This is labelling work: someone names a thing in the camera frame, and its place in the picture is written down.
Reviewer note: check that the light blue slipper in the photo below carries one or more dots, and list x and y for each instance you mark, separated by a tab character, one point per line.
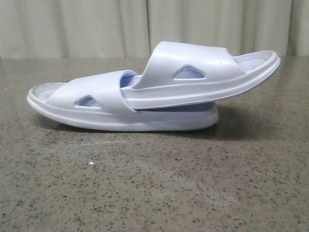
183	74
96	102

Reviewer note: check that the pale green curtain backdrop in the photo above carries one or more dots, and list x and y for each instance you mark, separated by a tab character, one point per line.
132	28

